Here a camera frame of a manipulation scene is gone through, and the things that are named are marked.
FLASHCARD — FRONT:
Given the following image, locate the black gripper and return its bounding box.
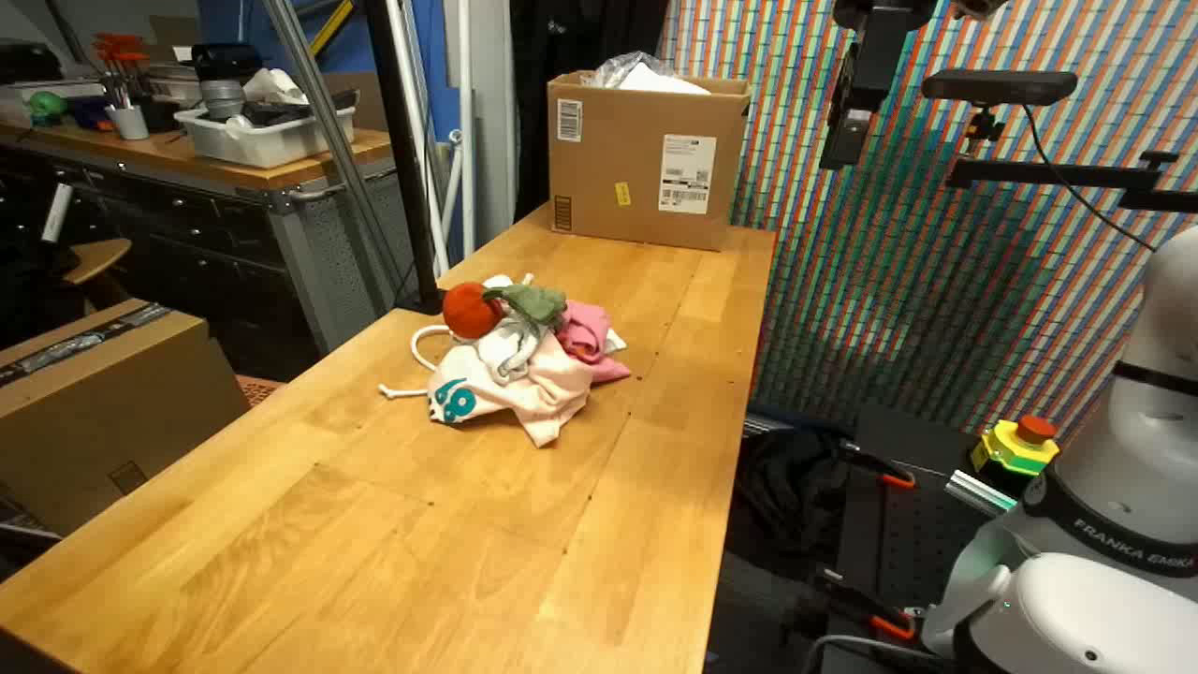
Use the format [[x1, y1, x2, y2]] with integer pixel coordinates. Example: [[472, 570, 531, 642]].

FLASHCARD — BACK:
[[828, 0, 936, 120]]

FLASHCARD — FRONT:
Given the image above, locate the pink cloth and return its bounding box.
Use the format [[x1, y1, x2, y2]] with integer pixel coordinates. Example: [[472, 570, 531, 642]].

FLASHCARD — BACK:
[[556, 297, 634, 389]]

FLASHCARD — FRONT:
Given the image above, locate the aluminium extrusion rail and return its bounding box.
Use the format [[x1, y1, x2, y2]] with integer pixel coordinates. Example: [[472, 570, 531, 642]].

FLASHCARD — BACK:
[[259, 0, 417, 312]]

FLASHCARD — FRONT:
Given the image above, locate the black orange clamp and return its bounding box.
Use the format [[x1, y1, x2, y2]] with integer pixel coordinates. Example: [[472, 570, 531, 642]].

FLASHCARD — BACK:
[[839, 442, 921, 493], [815, 567, 928, 647]]

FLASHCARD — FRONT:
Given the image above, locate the black duffel bag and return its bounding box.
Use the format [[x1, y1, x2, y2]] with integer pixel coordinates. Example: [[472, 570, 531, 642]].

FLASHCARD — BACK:
[[734, 424, 865, 575]]

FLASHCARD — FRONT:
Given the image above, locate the yellow red emergency stop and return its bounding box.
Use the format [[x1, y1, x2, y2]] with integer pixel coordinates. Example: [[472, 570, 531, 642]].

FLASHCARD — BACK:
[[970, 409, 1064, 478]]

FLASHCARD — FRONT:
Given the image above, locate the clear plastic wrap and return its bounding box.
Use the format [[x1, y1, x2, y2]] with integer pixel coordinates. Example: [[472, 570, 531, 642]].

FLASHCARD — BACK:
[[591, 47, 717, 97]]

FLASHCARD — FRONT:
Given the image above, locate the black stereo camera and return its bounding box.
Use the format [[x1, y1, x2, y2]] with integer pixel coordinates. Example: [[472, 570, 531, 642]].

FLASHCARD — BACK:
[[916, 67, 1084, 109]]

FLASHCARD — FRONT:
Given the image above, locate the white cup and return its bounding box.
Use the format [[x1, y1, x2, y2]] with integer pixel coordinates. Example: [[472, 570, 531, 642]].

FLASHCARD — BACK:
[[110, 102, 154, 144]]

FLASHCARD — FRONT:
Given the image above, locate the white paper tag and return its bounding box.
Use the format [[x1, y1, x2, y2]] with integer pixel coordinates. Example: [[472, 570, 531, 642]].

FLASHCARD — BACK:
[[38, 185, 74, 246]]

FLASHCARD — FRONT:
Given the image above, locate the black vertical pole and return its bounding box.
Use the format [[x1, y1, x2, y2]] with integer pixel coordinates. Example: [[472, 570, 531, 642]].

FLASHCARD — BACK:
[[357, 0, 460, 316]]

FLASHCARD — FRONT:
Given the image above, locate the wooden stool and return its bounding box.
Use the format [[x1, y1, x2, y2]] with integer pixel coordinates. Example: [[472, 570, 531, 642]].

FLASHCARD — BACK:
[[59, 235, 135, 291]]

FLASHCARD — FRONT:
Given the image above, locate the white plastic bin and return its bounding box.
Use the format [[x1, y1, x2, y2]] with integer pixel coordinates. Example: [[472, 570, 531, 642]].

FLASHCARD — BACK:
[[174, 97, 360, 171]]

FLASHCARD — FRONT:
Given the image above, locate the workbench with wooden top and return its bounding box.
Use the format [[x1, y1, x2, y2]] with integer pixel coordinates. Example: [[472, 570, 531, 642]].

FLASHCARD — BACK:
[[0, 115, 417, 378]]

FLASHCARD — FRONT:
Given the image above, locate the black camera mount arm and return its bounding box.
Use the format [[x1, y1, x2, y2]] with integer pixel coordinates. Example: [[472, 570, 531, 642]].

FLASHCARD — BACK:
[[943, 146, 1198, 216]]

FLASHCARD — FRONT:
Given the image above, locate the large brown cardboard box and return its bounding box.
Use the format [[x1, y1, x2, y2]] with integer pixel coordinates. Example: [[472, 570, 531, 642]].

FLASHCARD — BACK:
[[0, 297, 254, 538]]

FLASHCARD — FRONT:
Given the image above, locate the small green object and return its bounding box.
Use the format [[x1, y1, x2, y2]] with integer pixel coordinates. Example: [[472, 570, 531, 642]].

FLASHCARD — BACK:
[[25, 87, 70, 126]]

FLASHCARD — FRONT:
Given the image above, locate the cream drawstring bag teal print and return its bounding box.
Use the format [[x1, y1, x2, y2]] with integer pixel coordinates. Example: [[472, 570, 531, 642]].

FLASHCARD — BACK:
[[373, 318, 604, 449]]

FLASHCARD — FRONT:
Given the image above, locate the cardboard box with labels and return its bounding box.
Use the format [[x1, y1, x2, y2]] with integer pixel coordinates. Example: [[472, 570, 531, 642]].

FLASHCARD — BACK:
[[542, 67, 752, 256]]

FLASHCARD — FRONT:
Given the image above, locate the black camera cable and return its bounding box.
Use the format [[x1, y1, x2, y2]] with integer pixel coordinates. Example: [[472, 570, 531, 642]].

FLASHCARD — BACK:
[[1019, 102, 1158, 256]]

